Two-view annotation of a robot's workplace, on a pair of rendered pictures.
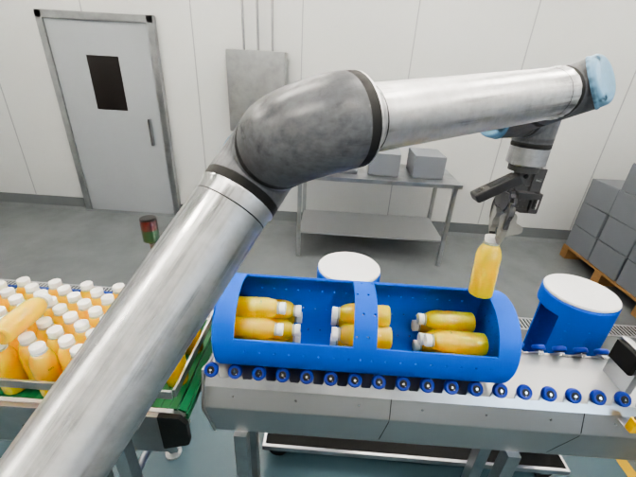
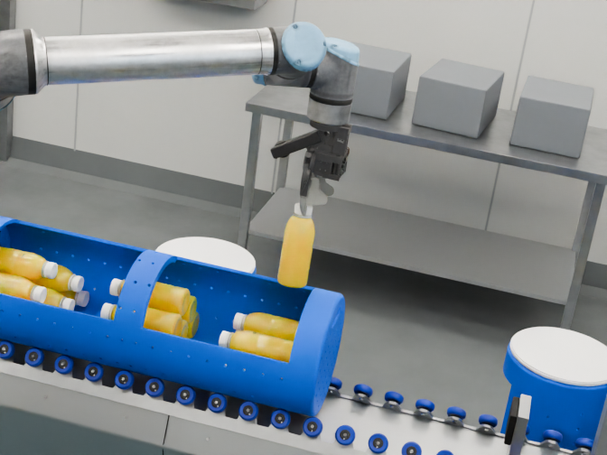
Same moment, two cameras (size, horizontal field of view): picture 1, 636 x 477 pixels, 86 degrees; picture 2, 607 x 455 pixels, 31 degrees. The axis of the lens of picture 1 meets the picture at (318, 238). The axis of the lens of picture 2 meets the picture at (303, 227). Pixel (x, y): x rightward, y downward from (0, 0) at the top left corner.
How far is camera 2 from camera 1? 1.67 m
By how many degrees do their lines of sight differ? 10
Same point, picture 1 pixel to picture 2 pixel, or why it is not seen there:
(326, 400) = (84, 403)
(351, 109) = (13, 58)
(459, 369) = (242, 373)
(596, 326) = (555, 406)
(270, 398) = (14, 388)
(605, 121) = not seen: outside the picture
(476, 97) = (135, 54)
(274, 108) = not seen: outside the picture
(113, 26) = not seen: outside the picture
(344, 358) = (103, 334)
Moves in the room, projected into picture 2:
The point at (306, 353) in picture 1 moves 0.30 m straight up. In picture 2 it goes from (57, 320) to (62, 196)
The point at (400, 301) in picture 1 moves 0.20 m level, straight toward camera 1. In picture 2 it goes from (228, 300) to (180, 329)
